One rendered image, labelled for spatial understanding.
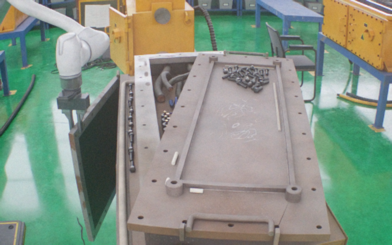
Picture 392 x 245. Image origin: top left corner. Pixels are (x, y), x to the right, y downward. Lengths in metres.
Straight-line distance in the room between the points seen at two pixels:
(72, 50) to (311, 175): 0.94
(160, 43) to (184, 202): 3.03
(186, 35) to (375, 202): 2.25
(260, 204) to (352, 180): 2.79
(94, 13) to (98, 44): 3.73
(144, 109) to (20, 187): 2.36
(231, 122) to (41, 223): 2.16
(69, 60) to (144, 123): 0.38
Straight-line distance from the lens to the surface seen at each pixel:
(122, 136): 1.55
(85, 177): 1.83
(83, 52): 1.61
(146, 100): 1.60
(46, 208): 3.40
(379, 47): 4.62
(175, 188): 1.01
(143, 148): 1.28
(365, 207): 3.45
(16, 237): 2.66
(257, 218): 0.94
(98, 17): 5.40
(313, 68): 5.10
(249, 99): 1.55
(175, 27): 3.93
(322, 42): 6.07
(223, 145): 1.24
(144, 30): 3.91
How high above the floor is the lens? 1.96
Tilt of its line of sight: 26 degrees down
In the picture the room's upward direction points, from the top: straight up
